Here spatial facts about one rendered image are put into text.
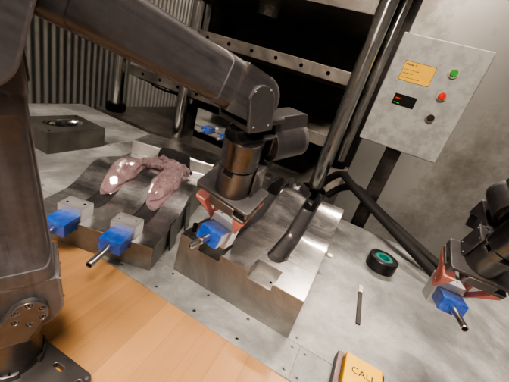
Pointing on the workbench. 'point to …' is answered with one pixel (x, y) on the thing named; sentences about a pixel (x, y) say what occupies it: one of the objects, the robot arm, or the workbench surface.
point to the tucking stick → (359, 305)
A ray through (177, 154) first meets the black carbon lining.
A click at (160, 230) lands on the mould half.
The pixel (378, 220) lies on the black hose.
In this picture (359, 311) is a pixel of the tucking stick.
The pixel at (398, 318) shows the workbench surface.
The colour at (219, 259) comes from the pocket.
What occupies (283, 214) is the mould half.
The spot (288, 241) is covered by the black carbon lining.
